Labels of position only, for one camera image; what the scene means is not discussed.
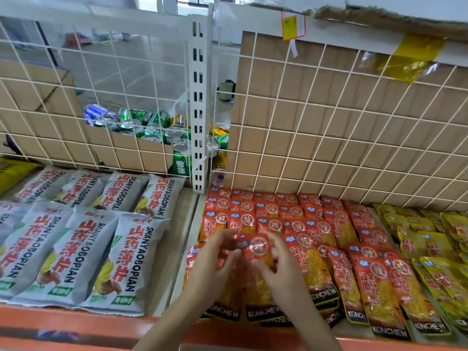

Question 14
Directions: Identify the person's right hand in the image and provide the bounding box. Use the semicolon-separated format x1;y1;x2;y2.
251;232;313;315

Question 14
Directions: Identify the person's left hand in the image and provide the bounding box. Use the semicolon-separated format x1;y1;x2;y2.
184;229;242;310

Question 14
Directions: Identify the red snack packet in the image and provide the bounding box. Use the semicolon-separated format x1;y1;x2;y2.
230;232;290;323

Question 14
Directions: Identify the person's left forearm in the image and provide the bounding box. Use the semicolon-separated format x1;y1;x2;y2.
132;297;217;351

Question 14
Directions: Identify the person's right forearm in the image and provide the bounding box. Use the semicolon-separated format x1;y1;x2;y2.
279;305;343;351

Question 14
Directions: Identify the stack of red packets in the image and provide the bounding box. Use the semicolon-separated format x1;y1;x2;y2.
183;186;452;342

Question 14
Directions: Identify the row of white snack bags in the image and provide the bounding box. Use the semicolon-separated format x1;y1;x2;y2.
0;166;187;317

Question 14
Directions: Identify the brown cardboard panel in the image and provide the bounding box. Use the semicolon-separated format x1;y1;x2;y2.
222;31;468;212

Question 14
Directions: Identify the green bin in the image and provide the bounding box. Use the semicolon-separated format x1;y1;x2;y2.
218;79;237;103

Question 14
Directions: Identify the stack of yellow packets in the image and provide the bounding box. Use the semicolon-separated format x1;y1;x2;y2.
373;203;468;335

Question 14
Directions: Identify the pile of drink cans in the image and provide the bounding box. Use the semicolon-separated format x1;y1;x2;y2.
83;104;230;187

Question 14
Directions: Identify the large yellow bag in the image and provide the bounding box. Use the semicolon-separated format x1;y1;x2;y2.
0;157;43;196

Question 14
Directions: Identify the yellow and red price tag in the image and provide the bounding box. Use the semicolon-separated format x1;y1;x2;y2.
280;11;307;41

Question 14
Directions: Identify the brown cardboard box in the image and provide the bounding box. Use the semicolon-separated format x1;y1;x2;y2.
0;58;175;176

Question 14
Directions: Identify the yellow adhesive tape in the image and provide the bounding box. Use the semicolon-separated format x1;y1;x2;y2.
360;33;447;83

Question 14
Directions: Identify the white slotted upright post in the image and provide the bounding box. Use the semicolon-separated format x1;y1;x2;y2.
188;3;215;195

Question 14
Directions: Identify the white wire grid panel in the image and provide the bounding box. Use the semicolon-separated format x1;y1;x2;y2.
0;17;195;180
211;31;468;213

